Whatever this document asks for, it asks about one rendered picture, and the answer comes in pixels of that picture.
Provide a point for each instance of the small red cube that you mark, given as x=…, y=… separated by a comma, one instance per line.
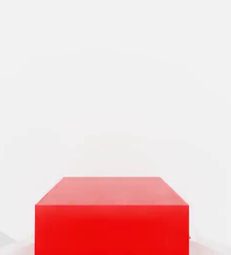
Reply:
x=111, y=229

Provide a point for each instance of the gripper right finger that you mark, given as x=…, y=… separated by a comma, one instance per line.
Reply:
x=199, y=250

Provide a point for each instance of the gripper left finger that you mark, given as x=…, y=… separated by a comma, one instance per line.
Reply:
x=27, y=250

